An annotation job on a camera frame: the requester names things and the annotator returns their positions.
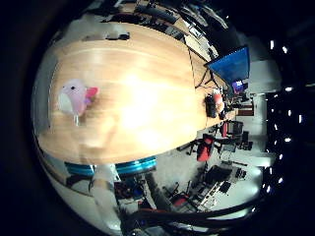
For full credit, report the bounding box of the pink plush bird toy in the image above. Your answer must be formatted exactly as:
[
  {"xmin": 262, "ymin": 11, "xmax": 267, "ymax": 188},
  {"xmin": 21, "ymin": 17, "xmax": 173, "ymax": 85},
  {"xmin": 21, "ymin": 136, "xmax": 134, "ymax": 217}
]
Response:
[{"xmin": 57, "ymin": 78, "xmax": 100, "ymax": 117}]

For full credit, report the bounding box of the black device on table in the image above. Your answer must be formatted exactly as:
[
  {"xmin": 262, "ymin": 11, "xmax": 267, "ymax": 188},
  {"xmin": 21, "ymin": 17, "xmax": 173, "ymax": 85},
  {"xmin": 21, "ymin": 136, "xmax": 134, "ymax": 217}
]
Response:
[{"xmin": 205, "ymin": 93, "xmax": 219, "ymax": 119}]

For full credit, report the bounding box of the blue cylindrical robot part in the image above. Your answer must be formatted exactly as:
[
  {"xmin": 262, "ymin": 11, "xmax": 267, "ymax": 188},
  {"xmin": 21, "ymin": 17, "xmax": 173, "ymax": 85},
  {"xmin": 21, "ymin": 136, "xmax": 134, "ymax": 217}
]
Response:
[{"xmin": 64, "ymin": 155, "xmax": 158, "ymax": 177}]

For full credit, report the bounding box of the red office chair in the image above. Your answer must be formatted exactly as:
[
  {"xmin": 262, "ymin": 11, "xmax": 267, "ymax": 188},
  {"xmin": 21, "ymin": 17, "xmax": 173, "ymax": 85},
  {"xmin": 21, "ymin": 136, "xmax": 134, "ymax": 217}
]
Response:
[{"xmin": 196, "ymin": 134, "xmax": 216, "ymax": 163}]

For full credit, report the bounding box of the red cup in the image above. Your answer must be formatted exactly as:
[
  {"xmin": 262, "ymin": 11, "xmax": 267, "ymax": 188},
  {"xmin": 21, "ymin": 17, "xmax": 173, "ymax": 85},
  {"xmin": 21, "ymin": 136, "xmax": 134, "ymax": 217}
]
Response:
[{"xmin": 213, "ymin": 91, "xmax": 224, "ymax": 110}]

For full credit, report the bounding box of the black equipment on floor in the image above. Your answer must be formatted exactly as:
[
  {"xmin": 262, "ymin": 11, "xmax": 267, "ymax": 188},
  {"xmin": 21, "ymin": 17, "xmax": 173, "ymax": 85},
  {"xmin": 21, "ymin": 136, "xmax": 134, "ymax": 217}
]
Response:
[{"xmin": 204, "ymin": 164, "xmax": 233, "ymax": 187}]

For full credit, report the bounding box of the small purple screen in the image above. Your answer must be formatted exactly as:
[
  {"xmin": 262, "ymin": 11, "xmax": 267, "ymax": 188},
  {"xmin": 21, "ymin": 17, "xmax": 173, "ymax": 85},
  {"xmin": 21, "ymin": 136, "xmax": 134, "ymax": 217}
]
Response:
[{"xmin": 231, "ymin": 80, "xmax": 246, "ymax": 94}]

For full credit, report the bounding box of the blue computer monitor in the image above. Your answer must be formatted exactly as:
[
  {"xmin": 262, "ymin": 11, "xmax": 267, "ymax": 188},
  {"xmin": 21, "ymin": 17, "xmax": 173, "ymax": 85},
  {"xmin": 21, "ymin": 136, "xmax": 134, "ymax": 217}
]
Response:
[{"xmin": 206, "ymin": 45, "xmax": 251, "ymax": 86}]

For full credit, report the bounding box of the black and red cable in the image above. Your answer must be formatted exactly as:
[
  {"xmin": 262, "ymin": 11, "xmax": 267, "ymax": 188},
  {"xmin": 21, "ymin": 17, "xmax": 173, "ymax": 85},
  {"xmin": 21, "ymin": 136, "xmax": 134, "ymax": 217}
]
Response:
[{"xmin": 131, "ymin": 198, "xmax": 264, "ymax": 228}]

